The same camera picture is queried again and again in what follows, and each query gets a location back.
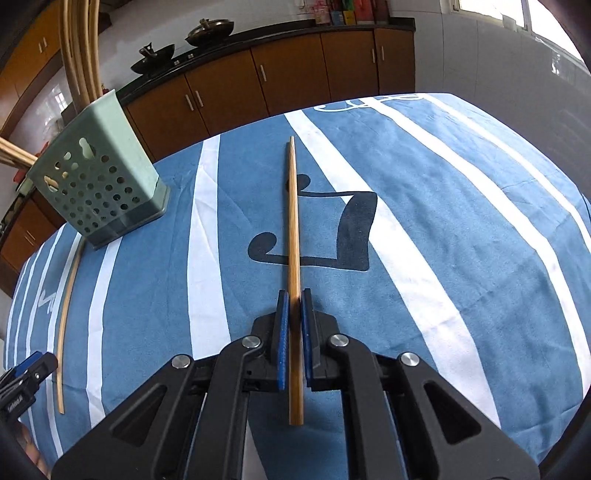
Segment wooden chopstick pair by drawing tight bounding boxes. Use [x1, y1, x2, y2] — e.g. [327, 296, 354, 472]
[72, 1, 94, 106]
[88, 0, 102, 101]

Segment lower brown kitchen cabinets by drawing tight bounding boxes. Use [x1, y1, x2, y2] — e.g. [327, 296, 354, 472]
[0, 26, 417, 296]

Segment blue white striped tablecloth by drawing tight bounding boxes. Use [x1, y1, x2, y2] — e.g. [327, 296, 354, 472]
[4, 94, 590, 466]

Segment green perforated utensil holder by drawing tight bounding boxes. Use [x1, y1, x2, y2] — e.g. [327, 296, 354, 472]
[27, 91, 170, 248]

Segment black wok on stove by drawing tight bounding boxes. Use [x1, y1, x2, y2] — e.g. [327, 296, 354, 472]
[131, 43, 175, 75]

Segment black lidded pot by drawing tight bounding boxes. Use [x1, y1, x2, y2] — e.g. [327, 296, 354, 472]
[185, 19, 235, 48]

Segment upper brown wall cabinets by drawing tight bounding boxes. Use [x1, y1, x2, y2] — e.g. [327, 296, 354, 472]
[1, 1, 61, 137]

